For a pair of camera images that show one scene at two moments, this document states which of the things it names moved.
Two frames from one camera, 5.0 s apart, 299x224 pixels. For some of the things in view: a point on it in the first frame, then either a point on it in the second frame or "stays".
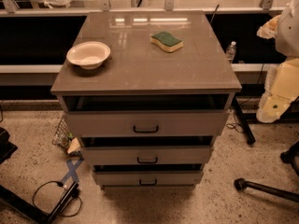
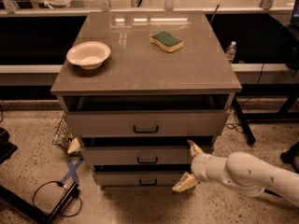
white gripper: [288, 35] to [198, 166]
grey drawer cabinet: [147, 116] stays
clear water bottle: [231, 51] stays
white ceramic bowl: [90, 55] stays
